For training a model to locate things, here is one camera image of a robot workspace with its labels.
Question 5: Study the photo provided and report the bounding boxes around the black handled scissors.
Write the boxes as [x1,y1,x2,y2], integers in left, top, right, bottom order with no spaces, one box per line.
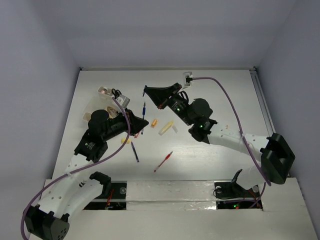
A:
[111,88,122,98]

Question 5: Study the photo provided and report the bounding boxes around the yellow highlighter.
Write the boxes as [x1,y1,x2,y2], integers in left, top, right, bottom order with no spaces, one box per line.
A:
[158,121,174,136]

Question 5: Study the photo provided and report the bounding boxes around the yellow eraser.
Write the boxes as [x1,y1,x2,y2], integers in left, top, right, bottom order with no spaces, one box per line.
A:
[121,138,131,144]

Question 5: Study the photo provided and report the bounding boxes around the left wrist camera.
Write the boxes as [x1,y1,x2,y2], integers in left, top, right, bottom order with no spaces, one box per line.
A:
[116,94,130,109]

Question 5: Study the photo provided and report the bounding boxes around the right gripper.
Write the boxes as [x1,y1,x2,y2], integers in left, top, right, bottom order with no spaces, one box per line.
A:
[145,82,194,126]

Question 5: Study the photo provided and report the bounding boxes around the red gel pen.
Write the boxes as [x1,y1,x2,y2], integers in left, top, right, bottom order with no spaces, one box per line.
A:
[153,151,173,173]

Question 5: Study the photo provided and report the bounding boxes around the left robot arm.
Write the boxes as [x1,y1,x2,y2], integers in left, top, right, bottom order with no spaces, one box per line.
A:
[20,109,149,240]

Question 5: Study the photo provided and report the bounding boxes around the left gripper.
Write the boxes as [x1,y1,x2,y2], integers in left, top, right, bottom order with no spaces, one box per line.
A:
[102,107,148,141]

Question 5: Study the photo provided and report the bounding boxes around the clear highlighter cap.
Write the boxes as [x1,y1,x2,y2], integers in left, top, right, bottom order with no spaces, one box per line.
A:
[172,125,178,133]

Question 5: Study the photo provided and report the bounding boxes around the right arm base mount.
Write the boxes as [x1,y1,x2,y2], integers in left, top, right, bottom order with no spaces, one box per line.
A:
[212,169,263,210]

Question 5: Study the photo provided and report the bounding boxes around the beige masking tape roll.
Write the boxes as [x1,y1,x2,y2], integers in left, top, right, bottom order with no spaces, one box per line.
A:
[105,106,118,118]

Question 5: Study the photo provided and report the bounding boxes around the purple gel pen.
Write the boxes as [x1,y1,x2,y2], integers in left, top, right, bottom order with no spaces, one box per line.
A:
[130,142,140,163]

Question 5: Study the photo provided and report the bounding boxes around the white perforated storage basket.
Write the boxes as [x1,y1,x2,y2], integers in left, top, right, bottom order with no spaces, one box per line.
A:
[82,96,115,122]

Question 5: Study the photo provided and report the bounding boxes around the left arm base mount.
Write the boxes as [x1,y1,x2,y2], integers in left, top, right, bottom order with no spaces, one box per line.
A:
[84,181,127,211]

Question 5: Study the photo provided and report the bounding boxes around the cream divided pen holder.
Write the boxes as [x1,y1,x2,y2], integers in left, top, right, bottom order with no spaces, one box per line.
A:
[97,86,122,99]

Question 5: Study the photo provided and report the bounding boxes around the blue gel pen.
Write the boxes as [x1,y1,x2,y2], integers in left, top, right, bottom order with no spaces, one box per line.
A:
[141,101,146,135]

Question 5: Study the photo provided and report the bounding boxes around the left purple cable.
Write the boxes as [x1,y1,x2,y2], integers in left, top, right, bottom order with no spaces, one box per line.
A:
[20,97,131,240]

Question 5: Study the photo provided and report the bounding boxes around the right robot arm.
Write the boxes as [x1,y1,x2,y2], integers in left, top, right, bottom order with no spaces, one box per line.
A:
[143,83,296,196]

